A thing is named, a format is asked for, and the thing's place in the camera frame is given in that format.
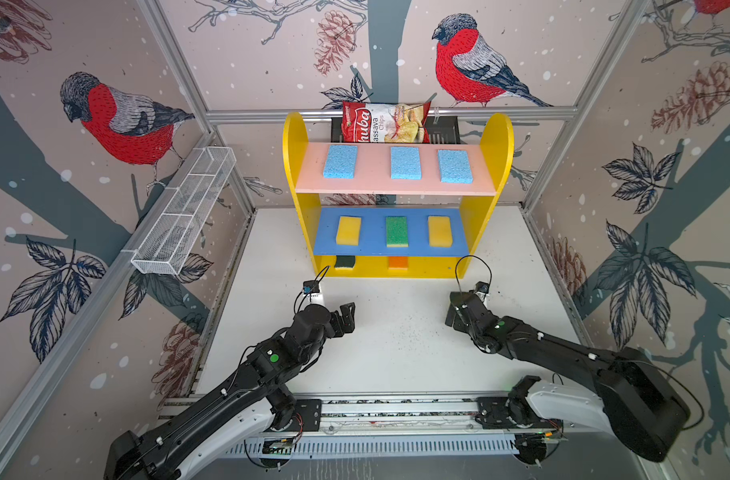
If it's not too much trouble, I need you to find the yellow sponge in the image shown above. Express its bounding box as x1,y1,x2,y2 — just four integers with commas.
336,216,362,246
427,216,454,248

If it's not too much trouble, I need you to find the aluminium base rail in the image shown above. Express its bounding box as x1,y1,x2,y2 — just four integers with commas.
216,397,619,469

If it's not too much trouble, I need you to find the white mesh wall tray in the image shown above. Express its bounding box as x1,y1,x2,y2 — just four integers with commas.
131,146,236,275

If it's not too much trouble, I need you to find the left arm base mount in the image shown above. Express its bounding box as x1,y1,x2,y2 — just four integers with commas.
267,387,322,433

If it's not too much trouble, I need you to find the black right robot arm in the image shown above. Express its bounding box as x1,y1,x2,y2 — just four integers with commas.
445,291,690,462

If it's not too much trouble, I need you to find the yellow shelf unit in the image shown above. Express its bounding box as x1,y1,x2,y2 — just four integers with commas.
283,113,514,279

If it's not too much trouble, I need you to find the pink upper shelf board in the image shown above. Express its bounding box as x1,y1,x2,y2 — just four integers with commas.
293,143,508,196

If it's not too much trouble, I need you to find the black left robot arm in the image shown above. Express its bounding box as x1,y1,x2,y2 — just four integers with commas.
103,302,356,479

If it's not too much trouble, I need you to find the light blue sponge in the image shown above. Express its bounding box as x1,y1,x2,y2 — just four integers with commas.
437,150,473,184
323,144,358,179
390,147,422,180

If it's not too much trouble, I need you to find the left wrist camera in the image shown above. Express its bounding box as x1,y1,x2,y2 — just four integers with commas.
301,280,324,305

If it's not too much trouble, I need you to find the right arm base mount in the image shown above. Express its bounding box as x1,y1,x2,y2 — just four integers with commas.
474,375,550,429

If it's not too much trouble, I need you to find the orange sponge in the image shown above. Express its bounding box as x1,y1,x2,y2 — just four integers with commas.
388,256,409,271

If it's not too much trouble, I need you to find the dark green wavy sponge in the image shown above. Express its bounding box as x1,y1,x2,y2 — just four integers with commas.
334,255,356,270

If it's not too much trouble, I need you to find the red cassava chips bag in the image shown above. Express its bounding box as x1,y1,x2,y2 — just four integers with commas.
342,102,431,143

